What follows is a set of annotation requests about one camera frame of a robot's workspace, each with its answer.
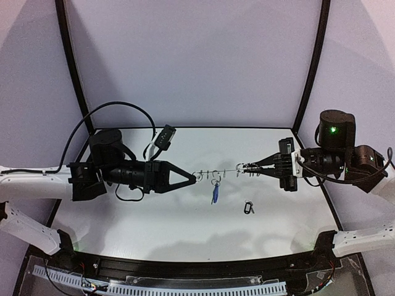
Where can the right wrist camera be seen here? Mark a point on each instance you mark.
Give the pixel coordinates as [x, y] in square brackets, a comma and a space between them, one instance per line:
[291, 157]

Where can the black frame post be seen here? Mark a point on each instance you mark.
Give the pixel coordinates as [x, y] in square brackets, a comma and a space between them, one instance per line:
[63, 24]
[313, 67]

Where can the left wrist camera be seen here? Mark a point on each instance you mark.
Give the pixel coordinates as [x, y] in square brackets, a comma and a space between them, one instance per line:
[160, 143]

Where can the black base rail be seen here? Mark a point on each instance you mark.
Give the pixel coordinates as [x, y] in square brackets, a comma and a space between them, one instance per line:
[118, 268]

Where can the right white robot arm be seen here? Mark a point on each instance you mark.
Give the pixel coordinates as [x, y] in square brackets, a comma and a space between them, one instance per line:
[336, 159]

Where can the metal ring disc with keyrings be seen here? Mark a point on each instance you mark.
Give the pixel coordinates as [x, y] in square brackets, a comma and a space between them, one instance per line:
[217, 176]

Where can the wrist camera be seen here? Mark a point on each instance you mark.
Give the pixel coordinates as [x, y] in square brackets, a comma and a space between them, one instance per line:
[291, 157]
[160, 143]

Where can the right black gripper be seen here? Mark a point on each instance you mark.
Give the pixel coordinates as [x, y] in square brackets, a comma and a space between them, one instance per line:
[287, 164]

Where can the right black frame post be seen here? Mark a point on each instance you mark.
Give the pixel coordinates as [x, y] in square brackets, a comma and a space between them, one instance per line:
[313, 67]

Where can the blue tag key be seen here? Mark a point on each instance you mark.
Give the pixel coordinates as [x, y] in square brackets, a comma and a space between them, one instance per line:
[215, 193]

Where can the left black frame post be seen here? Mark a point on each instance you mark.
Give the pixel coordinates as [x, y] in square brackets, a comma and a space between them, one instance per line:
[63, 24]

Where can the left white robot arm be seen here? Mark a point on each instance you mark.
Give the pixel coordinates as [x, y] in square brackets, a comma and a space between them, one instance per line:
[110, 162]

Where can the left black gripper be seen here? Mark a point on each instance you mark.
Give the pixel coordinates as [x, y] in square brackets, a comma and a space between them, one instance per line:
[157, 176]

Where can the black tag key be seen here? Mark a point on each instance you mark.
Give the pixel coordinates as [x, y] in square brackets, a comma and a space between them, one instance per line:
[248, 207]

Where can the white slotted cable duct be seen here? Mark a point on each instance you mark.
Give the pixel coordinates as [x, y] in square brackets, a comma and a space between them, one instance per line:
[151, 286]

